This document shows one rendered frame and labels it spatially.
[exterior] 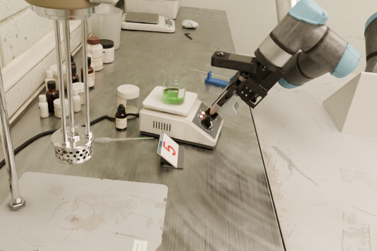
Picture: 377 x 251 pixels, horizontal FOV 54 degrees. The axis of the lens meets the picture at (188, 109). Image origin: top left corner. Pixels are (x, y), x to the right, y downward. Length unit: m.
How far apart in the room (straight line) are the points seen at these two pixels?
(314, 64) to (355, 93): 0.23
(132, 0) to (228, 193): 1.43
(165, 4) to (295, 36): 1.26
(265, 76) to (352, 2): 1.71
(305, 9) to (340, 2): 1.70
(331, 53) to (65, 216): 0.63
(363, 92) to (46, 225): 0.84
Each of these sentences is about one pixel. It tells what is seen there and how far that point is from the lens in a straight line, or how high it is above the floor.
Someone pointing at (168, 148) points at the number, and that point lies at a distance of 0.87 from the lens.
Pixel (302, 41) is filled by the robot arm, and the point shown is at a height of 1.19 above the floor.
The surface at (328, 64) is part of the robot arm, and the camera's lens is 0.88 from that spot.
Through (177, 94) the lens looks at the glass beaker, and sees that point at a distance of 0.90.
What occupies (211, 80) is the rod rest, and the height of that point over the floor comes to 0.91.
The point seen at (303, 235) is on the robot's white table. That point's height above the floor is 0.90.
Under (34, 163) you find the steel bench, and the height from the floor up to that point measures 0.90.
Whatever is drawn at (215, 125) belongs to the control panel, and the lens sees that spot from 0.95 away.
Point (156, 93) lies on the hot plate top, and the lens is 0.97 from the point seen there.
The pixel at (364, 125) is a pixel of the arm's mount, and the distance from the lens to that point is 1.15.
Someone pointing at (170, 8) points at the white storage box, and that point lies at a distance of 2.02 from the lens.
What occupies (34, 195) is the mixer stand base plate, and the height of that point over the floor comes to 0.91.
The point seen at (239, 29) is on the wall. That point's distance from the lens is 2.44.
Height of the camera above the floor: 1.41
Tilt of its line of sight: 28 degrees down
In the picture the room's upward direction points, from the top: 6 degrees clockwise
